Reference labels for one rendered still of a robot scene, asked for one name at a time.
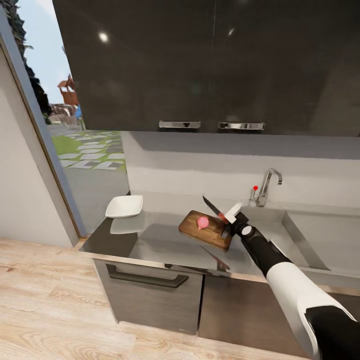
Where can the drop in sink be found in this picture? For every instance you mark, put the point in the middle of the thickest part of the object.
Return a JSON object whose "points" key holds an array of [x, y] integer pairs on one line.
{"points": [[315, 241]]}

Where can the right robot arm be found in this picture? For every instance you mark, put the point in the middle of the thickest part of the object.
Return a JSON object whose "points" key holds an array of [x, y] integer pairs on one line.
{"points": [[323, 328]]}

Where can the dishwasher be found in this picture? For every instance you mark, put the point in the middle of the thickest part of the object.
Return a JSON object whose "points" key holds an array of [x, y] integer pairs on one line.
{"points": [[152, 296]]}

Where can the vidalia onion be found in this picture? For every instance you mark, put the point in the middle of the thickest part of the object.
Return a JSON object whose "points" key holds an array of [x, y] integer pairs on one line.
{"points": [[202, 223]]}

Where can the cabinet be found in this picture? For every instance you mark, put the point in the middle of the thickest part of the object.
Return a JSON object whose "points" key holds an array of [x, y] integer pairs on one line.
{"points": [[257, 67]]}

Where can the parer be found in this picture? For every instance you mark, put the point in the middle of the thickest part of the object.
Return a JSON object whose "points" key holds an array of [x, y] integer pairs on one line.
{"points": [[215, 210]]}

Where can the cutting board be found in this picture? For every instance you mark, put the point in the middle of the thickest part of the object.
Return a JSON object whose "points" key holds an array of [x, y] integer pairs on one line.
{"points": [[211, 234]]}

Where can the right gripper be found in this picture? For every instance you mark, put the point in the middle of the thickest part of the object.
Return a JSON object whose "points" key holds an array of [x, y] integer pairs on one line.
{"points": [[230, 228]]}

